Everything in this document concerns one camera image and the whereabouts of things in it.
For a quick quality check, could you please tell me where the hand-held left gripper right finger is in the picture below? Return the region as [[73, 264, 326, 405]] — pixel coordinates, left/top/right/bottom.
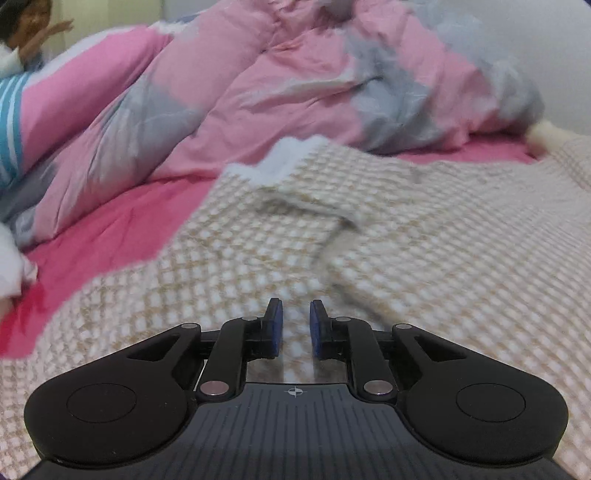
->
[[308, 299, 467, 407]]

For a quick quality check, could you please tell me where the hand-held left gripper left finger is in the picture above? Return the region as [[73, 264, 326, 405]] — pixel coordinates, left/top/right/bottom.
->
[[124, 298, 283, 407]]

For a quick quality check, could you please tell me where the beige white checked jacket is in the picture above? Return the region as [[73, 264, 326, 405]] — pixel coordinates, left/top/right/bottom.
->
[[0, 119, 591, 480]]

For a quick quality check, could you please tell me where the pink grey quilt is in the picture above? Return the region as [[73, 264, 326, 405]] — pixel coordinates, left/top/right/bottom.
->
[[0, 0, 546, 245]]

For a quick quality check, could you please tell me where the white cloth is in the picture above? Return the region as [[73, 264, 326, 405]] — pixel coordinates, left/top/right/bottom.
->
[[0, 222, 38, 301]]

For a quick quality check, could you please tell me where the blue pink cartoon pillow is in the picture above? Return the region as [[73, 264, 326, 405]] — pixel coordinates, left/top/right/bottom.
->
[[0, 25, 174, 185]]

